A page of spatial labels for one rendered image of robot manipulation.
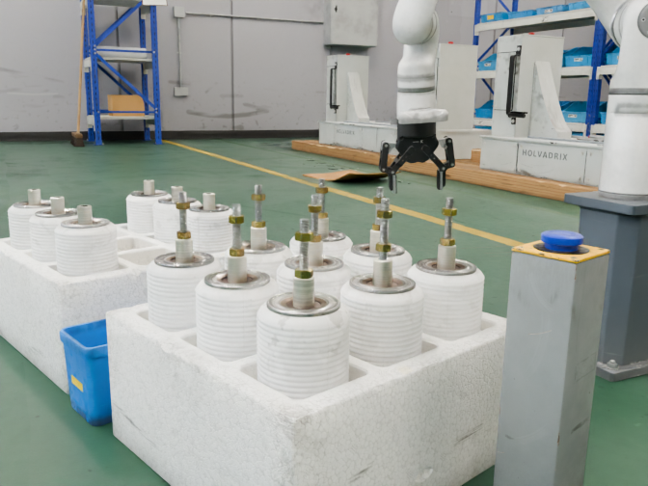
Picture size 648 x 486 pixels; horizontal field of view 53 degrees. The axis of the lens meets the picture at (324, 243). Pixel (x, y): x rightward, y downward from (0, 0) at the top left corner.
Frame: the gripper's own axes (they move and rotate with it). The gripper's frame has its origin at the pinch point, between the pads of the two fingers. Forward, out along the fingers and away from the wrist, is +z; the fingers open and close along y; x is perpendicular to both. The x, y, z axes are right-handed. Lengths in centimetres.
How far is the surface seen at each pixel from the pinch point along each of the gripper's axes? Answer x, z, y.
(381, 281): 57, -6, 16
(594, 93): -476, 56, -271
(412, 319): 60, -2, 13
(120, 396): 48, 12, 50
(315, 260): 48, -5, 23
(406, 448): 67, 10, 16
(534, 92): -220, 14, -111
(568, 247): 66, -12, -1
